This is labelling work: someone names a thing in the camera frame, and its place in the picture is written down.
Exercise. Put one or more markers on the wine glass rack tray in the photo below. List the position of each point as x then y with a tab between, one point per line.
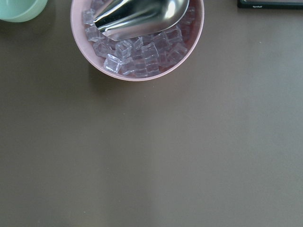
270	4

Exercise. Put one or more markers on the pink bowl of ice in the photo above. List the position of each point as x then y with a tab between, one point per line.
78	31

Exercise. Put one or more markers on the metal ice scoop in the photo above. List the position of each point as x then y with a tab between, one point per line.
125	19

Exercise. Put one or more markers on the green ceramic bowl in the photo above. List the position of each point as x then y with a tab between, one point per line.
21	10

